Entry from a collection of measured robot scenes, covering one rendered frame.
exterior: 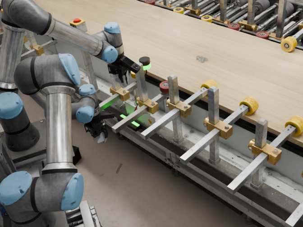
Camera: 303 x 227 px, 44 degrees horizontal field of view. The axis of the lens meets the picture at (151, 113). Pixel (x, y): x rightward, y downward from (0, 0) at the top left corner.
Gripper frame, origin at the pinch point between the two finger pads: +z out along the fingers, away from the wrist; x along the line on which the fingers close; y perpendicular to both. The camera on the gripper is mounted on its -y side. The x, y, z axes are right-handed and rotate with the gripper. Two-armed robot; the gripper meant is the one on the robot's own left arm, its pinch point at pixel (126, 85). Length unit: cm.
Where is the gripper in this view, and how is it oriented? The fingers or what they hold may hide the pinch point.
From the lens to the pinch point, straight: 203.6
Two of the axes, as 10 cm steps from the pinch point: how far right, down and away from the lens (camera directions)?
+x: -4.3, 6.1, -6.7
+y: -9.0, -1.9, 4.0
